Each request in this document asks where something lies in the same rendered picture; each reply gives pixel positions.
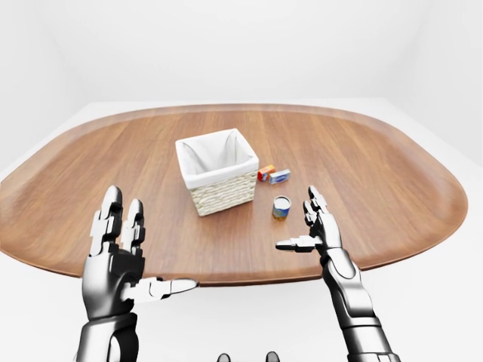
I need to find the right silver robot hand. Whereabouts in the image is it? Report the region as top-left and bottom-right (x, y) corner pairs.
(275, 185), (344, 254)

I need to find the small blue white box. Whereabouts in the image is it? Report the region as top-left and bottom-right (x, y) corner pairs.
(268, 168), (292, 186)

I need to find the alphabet soup tin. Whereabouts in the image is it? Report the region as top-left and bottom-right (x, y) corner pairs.
(272, 195), (293, 221)

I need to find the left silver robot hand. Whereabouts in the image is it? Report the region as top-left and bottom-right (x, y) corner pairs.
(81, 185), (200, 323)

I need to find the small red orange box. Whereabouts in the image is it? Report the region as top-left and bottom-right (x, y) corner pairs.
(257, 164), (276, 183)

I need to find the wicker basket with white liner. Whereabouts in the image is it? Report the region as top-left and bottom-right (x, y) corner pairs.
(174, 127), (260, 217)

